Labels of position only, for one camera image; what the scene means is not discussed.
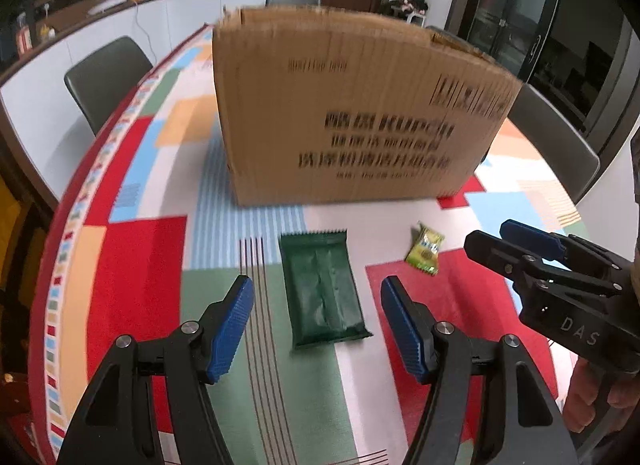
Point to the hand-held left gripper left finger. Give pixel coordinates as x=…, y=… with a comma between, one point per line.
x=230, y=330

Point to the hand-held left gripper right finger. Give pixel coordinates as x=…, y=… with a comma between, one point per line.
x=405, y=330

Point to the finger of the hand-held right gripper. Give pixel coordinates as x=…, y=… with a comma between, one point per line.
x=530, y=239
x=500, y=252

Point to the yellow green candy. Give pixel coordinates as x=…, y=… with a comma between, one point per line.
x=425, y=250

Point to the dark green snack packet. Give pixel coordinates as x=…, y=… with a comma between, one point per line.
x=320, y=285

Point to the brown cardboard box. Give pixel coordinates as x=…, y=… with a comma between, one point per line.
x=325, y=80

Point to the person's right hand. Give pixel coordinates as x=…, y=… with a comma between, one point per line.
x=582, y=395

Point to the colourful patchwork tablecloth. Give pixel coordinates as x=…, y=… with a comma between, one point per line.
x=135, y=255

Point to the glass door cabinet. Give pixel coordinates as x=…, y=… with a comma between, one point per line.
x=550, y=45

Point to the black bag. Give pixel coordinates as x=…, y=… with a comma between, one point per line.
x=407, y=5

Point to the white round dish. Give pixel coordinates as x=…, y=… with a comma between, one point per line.
x=106, y=5

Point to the red carton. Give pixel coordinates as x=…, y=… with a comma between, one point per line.
x=23, y=39

